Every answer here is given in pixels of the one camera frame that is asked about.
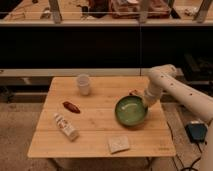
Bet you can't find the blue foot pedal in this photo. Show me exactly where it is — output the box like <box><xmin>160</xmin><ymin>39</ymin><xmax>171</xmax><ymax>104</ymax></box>
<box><xmin>185</xmin><ymin>123</ymin><xmax>207</xmax><ymax>143</ymax></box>

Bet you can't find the dark snack bar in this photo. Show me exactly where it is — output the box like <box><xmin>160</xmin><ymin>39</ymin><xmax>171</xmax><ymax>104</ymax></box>
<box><xmin>129</xmin><ymin>90</ymin><xmax>142</xmax><ymax>96</ymax></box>

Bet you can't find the green ceramic bowl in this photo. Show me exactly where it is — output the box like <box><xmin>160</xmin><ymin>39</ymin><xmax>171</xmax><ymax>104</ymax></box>
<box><xmin>115</xmin><ymin>95</ymin><xmax>148</xmax><ymax>126</ymax></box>

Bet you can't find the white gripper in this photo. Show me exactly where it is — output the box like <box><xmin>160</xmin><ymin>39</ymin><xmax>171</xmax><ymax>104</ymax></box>
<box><xmin>143</xmin><ymin>88</ymin><xmax>162</xmax><ymax>107</ymax></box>

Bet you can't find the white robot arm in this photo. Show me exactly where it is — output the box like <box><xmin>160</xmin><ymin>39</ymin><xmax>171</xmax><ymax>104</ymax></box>
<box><xmin>142</xmin><ymin>64</ymin><xmax>213</xmax><ymax>171</ymax></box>

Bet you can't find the white folded napkin packet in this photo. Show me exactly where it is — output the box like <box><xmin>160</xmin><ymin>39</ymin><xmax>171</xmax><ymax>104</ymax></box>
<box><xmin>108</xmin><ymin>136</ymin><xmax>130</xmax><ymax>154</ymax></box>

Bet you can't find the wooden folding table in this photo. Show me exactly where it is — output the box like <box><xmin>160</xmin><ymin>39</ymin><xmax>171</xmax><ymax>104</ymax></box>
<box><xmin>28</xmin><ymin>76</ymin><xmax>176</xmax><ymax>158</ymax></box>

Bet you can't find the white paper cup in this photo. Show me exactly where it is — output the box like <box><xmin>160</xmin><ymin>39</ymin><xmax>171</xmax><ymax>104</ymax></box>
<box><xmin>76</xmin><ymin>74</ymin><xmax>90</xmax><ymax>96</ymax></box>

